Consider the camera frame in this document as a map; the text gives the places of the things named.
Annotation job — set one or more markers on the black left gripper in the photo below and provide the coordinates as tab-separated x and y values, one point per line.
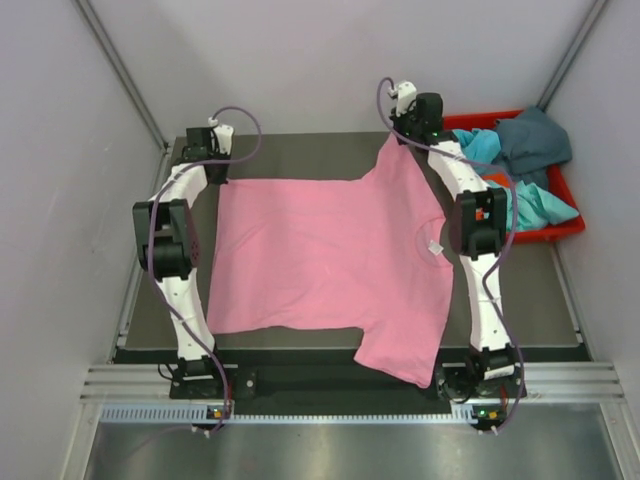
219	179

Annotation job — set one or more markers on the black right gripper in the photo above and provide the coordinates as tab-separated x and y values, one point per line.
396	120

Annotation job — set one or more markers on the pink t shirt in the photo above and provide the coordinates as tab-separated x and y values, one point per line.
336	254

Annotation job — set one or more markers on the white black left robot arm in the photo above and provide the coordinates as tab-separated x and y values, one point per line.
168	251

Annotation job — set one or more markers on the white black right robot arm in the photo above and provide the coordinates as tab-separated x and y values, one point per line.
477	234

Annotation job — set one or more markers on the red plastic bin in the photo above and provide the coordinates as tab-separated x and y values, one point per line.
558	185

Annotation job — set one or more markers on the light blue t shirt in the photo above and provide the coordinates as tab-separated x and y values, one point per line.
481	146

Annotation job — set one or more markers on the orange t shirt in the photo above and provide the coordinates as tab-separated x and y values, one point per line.
499	180

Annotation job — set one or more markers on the grey blue t shirt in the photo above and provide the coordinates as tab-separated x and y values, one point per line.
529	144

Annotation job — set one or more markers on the teal t shirt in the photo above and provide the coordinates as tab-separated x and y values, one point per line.
536	208

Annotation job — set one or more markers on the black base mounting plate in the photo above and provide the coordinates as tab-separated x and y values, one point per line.
261	382

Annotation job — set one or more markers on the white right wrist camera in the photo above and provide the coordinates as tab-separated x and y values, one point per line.
404	94

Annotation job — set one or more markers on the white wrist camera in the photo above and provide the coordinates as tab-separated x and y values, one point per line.
221	137
404	94

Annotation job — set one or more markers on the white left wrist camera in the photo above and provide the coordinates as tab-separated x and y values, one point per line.
221	137

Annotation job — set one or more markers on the right aluminium corner post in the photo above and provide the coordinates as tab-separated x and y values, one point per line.
570	53

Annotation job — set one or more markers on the aluminium corner post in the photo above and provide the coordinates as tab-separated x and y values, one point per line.
91	18
570	53

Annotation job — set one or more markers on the left aluminium corner post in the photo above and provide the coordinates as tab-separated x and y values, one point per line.
91	18

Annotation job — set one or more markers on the slotted cable duct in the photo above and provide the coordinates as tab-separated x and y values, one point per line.
209	415

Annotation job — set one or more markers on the aluminium frame rail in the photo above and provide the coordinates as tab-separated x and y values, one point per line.
559	382

